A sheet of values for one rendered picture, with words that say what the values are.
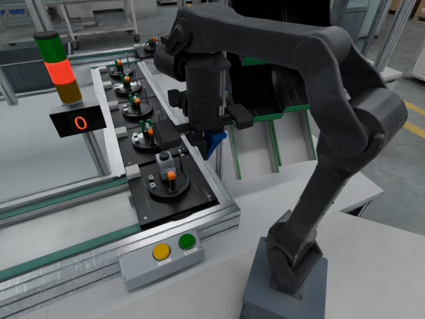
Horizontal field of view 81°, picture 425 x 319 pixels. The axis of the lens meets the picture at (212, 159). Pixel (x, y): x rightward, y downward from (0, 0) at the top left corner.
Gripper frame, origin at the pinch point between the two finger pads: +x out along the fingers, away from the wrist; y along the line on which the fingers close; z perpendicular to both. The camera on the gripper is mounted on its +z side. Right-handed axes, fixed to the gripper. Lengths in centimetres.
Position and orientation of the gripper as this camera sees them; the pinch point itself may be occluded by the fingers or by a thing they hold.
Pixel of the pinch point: (204, 146)
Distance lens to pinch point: 50.3
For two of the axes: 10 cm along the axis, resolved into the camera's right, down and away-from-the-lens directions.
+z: -4.1, -6.0, 6.9
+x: 0.0, 7.5, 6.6
